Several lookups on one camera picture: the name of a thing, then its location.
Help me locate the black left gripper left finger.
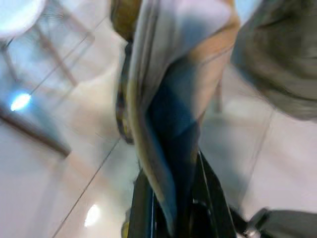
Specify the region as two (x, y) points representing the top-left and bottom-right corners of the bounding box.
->
(127, 171), (159, 238)

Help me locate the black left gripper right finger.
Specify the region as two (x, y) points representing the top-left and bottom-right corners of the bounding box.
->
(193, 151), (236, 238)

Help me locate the yellow grey plaid shirt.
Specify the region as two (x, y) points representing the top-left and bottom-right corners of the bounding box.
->
(110, 0), (242, 236)

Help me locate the olive green cloth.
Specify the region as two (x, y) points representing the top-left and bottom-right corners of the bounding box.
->
(231, 0), (317, 122)

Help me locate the white plastic shell chair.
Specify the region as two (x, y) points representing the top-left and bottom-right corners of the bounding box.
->
(0, 0), (97, 86)

